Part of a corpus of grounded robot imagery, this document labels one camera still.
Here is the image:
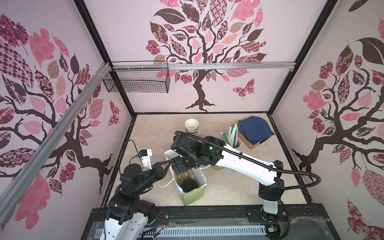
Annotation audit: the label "cardboard box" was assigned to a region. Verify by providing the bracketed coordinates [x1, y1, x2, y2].
[238, 133, 275, 150]

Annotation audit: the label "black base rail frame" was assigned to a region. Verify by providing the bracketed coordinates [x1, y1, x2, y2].
[81, 204, 339, 240]

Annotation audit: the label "paper gift bag with handles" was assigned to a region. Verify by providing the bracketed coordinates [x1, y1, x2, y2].
[156, 168, 207, 206]

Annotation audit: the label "dark blue napkins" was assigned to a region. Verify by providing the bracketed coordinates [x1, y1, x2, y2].
[239, 117, 275, 138]

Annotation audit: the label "stack of paper cups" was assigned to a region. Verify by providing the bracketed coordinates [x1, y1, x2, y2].
[185, 119, 200, 136]

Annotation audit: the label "black wire basket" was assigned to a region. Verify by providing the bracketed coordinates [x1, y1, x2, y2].
[103, 60, 171, 94]

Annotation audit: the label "green wrapped straw leaning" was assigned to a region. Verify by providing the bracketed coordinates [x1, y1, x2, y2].
[220, 132, 231, 145]

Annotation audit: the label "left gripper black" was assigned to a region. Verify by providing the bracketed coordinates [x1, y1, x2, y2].
[134, 160, 169, 196]

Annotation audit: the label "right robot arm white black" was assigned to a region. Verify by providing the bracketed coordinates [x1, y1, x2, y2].
[171, 131, 321, 222]

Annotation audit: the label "aluminium rail left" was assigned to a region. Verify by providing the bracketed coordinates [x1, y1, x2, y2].
[1, 63, 111, 223]

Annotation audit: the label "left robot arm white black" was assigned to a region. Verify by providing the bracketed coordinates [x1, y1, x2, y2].
[102, 161, 171, 240]

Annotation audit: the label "black coffee lid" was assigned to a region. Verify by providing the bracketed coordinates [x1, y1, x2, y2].
[181, 179, 198, 193]

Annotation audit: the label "white slotted cable duct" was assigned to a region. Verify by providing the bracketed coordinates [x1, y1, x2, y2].
[144, 226, 267, 239]

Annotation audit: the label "pink bucket straw holder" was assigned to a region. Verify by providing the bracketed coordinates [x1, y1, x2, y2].
[230, 138, 242, 150]

